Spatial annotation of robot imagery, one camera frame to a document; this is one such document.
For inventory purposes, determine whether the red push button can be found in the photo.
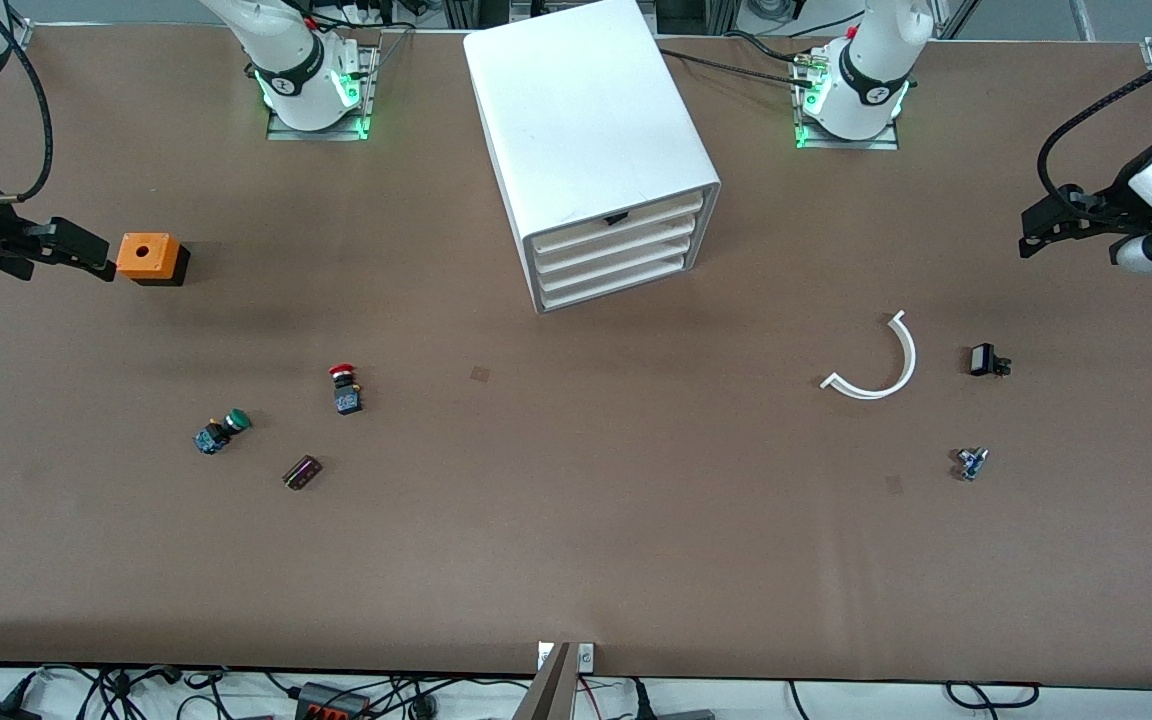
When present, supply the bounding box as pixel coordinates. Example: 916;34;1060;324
329;364;365;416

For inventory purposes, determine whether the white plastic drawer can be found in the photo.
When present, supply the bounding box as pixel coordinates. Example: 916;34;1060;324
538;232;702;291
535;212;707;272
541;250;689;309
532;193;707;254

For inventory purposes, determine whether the orange button box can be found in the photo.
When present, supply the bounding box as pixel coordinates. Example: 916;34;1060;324
116;232;191;288

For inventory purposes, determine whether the green push button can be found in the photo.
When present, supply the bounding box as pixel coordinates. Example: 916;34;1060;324
194;409;253;456

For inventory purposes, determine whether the white drawer cabinet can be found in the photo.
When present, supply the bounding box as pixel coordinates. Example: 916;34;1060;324
463;0;722;316

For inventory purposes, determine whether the white curved plastic arc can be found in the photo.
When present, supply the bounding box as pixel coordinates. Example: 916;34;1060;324
820;310;918;401

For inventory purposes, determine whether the black orange power strip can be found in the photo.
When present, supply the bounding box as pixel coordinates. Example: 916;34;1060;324
296;682;372;720

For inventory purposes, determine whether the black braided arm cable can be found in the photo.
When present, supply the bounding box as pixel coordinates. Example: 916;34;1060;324
1036;38;1152;221
0;0;55;204

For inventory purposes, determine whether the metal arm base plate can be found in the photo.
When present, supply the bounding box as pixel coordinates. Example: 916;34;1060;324
794;50;902;151
266;45;379;142

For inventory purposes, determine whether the thin black table cable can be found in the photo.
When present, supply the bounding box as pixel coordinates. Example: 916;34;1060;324
724;28;809;65

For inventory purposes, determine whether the thick black table cable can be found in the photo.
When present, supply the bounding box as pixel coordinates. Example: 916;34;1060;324
658;47;817;89

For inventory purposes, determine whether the black looped floor cable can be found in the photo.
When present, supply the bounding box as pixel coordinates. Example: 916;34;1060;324
946;682;1040;712

